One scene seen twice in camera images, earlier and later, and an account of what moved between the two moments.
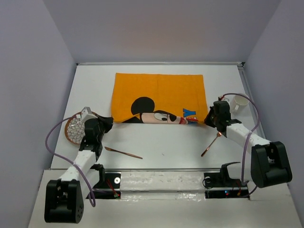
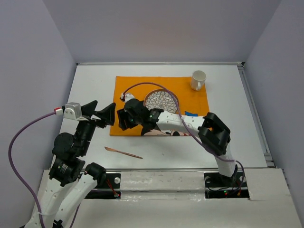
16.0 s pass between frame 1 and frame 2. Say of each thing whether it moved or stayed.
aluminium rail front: stayed
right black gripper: moved
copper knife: stayed
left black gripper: moved
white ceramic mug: moved
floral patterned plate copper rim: moved
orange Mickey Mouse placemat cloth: moved
